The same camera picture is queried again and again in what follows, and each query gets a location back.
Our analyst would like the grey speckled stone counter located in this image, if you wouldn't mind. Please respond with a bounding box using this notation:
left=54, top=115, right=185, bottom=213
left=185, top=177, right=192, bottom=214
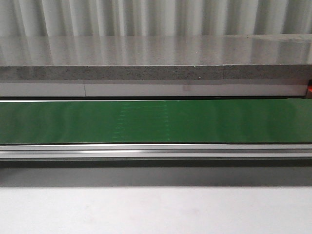
left=0, top=34, right=312, bottom=98

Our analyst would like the green conveyor belt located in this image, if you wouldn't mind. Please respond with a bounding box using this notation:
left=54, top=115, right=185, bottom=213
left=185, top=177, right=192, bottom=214
left=0, top=98, right=312, bottom=144

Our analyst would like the orange red object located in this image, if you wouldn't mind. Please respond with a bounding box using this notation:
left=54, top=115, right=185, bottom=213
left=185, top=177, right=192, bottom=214
left=306, top=80, right=312, bottom=99

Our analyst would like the white pleated curtain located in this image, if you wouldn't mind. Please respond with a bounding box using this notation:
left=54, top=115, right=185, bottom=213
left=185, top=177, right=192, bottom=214
left=0, top=0, right=312, bottom=37

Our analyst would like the aluminium conveyor frame rail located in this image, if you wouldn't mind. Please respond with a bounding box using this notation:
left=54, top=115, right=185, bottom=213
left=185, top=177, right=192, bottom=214
left=0, top=143, right=312, bottom=168

